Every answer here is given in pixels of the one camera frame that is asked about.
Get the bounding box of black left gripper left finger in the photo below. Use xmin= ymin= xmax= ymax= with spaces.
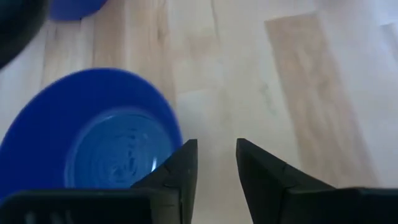
xmin=130 ymin=139 xmax=198 ymax=224

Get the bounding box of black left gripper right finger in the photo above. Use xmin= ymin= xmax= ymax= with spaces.
xmin=235 ymin=138 xmax=343 ymax=224

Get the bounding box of blue plastic mini bowl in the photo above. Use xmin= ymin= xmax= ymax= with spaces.
xmin=0 ymin=67 xmax=183 ymax=202
xmin=48 ymin=0 xmax=108 ymax=21

